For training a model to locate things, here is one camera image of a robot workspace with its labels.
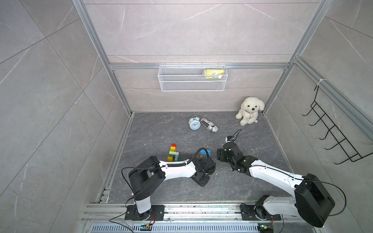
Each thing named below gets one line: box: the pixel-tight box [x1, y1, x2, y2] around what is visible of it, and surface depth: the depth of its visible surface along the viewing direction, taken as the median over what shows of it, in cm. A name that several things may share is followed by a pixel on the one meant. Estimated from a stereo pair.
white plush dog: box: [235, 97, 265, 126], surface depth 103 cm
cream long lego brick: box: [168, 150, 180, 156], surface depth 95 cm
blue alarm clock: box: [188, 115, 202, 131], surface depth 106 cm
